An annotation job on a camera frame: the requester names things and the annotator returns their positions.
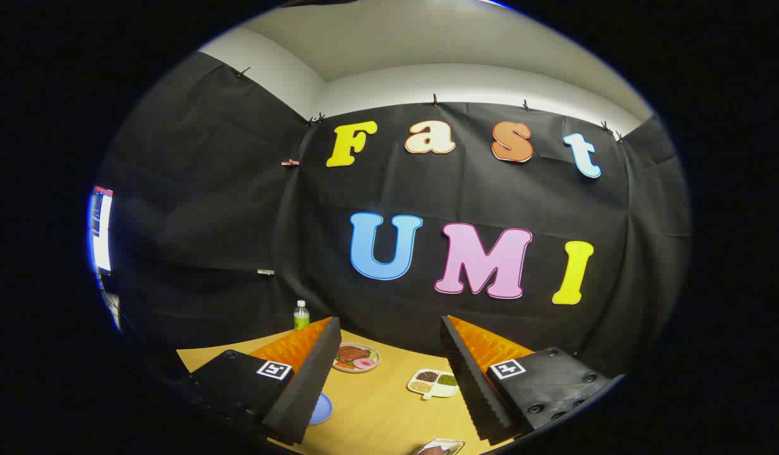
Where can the white divided dish of beans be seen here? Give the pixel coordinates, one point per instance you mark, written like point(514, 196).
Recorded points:
point(432, 383)

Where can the green drink bottle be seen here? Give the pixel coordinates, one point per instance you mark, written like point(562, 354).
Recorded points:
point(301, 318)

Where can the plate of meat and vegetables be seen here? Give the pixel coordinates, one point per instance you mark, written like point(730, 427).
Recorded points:
point(358, 357)

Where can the blue plate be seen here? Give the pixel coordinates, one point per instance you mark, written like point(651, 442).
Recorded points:
point(322, 409)

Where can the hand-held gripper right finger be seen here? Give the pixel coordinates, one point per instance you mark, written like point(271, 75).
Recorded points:
point(468, 385)

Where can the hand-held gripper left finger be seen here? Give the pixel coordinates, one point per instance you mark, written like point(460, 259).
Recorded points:
point(307, 385)

